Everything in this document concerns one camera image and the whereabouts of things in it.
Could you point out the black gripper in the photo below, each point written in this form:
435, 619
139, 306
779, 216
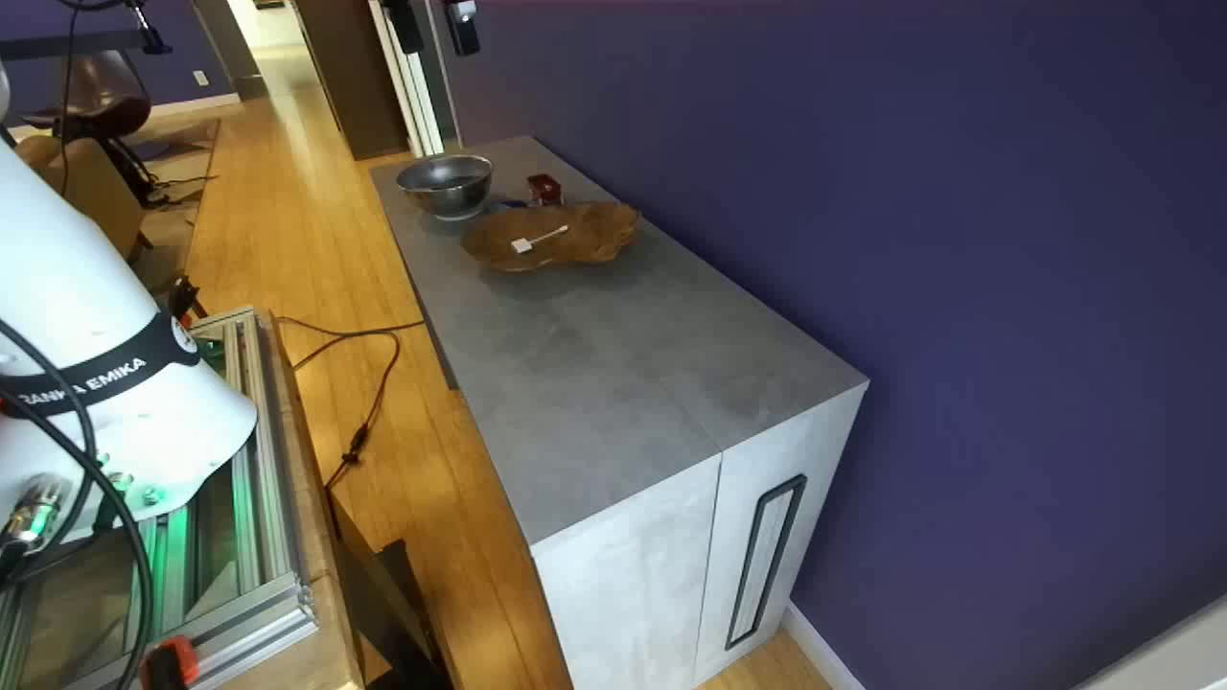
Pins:
462, 23

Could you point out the small red toy cart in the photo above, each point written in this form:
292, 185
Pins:
545, 189

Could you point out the dark brown door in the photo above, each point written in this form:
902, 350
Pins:
347, 78

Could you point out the round metal bowl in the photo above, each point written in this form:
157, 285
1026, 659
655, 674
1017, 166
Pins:
447, 194

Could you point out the brown wooden dish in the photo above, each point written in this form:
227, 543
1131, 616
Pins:
590, 235

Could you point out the dark red chair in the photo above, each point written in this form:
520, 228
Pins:
100, 97

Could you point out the grey concrete-look cabinet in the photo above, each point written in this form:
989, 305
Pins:
617, 369

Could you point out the black desk top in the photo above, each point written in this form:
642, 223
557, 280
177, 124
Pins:
65, 42

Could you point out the black box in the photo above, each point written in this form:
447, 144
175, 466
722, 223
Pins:
397, 616

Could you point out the orange clamp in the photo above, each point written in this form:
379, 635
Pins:
175, 659

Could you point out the white wall outlet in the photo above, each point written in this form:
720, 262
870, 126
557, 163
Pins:
200, 78

